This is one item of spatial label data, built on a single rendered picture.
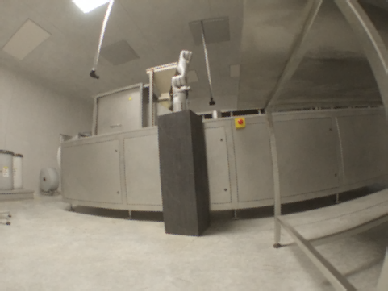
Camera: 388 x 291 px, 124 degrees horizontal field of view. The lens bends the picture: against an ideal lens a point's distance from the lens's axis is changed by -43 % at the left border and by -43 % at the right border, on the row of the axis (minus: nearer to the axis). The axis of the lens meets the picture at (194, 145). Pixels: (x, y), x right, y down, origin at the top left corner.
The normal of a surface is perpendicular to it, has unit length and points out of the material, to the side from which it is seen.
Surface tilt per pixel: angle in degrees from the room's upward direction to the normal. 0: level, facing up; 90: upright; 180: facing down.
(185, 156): 90
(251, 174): 90
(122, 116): 90
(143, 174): 90
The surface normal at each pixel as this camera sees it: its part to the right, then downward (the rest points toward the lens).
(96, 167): -0.19, -0.12
